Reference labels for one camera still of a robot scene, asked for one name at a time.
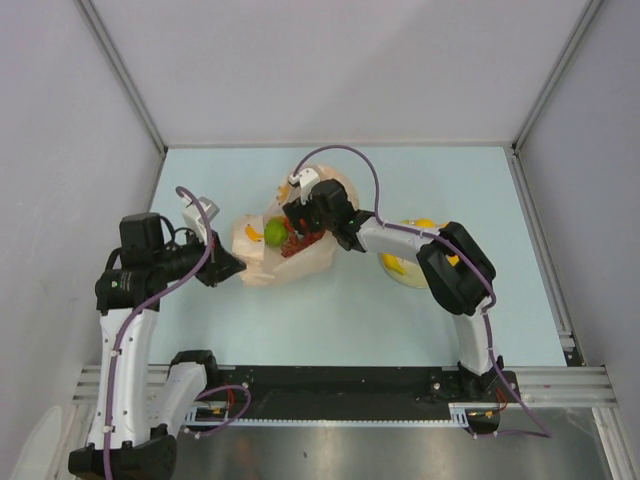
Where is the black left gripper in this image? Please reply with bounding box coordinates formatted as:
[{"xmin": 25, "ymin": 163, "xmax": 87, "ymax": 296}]
[{"xmin": 153, "ymin": 225, "xmax": 246, "ymax": 287}]

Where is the translucent orange plastic bag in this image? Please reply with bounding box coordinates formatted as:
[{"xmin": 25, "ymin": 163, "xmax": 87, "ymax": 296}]
[{"xmin": 232, "ymin": 180, "xmax": 337, "ymax": 287}]

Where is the yellow fake banana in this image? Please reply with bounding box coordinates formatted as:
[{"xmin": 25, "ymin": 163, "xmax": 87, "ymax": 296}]
[{"xmin": 380, "ymin": 253, "xmax": 406, "ymax": 276}]

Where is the yellow fake lemon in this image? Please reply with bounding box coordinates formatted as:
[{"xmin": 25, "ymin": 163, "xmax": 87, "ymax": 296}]
[{"xmin": 403, "ymin": 218, "xmax": 437, "ymax": 229}]

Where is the yellow orange fake mango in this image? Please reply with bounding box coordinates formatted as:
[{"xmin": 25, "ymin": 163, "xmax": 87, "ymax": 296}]
[{"xmin": 446, "ymin": 255, "xmax": 460, "ymax": 267}]

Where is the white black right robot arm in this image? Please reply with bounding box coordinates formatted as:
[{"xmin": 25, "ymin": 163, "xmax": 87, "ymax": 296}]
[{"xmin": 283, "ymin": 170, "xmax": 503, "ymax": 401}]

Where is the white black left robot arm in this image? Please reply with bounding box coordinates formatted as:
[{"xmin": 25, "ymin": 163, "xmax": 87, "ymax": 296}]
[{"xmin": 68, "ymin": 206, "xmax": 246, "ymax": 479}]

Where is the red fake grapes bunch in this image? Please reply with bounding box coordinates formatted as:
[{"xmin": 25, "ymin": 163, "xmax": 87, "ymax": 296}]
[{"xmin": 280, "ymin": 232, "xmax": 323, "ymax": 258}]

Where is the green fake apple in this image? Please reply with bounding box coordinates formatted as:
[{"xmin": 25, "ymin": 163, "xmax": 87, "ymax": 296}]
[{"xmin": 263, "ymin": 217, "xmax": 289, "ymax": 247}]

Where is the cream ceramic plate leaf motif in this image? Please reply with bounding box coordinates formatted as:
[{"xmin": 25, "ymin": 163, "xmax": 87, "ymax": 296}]
[{"xmin": 379, "ymin": 254, "xmax": 429, "ymax": 289}]

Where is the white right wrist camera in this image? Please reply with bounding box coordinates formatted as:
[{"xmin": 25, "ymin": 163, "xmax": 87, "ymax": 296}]
[{"xmin": 288, "ymin": 168, "xmax": 321, "ymax": 205}]

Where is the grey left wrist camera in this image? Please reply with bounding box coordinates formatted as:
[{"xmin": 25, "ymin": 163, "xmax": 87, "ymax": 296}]
[{"xmin": 182, "ymin": 197, "xmax": 220, "ymax": 241}]

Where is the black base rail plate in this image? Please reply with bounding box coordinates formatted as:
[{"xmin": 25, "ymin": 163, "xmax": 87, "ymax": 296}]
[{"xmin": 207, "ymin": 365, "xmax": 515, "ymax": 421}]

